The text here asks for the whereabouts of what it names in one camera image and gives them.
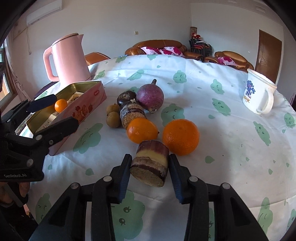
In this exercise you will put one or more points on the pink floral armchair pillow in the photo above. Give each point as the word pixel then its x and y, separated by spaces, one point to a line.
pixel 225 60

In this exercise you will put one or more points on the small orange kumquat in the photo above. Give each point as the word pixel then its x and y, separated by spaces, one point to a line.
pixel 60 105

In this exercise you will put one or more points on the pink metal tin box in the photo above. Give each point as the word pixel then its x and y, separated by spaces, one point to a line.
pixel 82 97

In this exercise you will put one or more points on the white cloud-pattern tablecloth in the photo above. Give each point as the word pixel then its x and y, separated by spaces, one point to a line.
pixel 203 120

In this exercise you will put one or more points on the brown leather armchair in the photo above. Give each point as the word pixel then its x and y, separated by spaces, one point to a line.
pixel 242 63

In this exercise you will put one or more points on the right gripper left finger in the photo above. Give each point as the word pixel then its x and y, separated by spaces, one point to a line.
pixel 67 217

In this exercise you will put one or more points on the window with wooden frame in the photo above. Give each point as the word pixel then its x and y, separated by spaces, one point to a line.
pixel 8 91

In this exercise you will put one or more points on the long brown leather sofa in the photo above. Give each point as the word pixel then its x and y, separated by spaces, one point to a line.
pixel 160 44

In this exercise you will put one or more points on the white air conditioner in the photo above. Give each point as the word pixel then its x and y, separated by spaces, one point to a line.
pixel 44 12

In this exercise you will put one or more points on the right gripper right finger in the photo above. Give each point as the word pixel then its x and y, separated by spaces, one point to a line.
pixel 232 218

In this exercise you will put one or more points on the person's left hand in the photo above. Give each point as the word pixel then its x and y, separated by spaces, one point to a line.
pixel 16 193

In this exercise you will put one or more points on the printed paper sheet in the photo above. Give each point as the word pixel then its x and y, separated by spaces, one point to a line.
pixel 42 119

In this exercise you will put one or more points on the round orange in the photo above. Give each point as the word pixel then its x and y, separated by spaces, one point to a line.
pixel 181 137

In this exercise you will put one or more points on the brown wooden door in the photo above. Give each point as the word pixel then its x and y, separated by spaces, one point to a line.
pixel 268 56

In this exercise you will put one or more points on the white enamel mug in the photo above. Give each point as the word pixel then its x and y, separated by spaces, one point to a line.
pixel 259 91

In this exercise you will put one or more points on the dark brown mangosteen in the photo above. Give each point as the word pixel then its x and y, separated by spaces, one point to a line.
pixel 125 97

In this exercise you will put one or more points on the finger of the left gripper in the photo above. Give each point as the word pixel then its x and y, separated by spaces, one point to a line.
pixel 43 139
pixel 21 111

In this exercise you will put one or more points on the oval orange fruit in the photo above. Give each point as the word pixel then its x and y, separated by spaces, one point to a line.
pixel 141 129

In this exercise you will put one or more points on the stacked dark chairs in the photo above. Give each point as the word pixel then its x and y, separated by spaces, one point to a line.
pixel 198 45

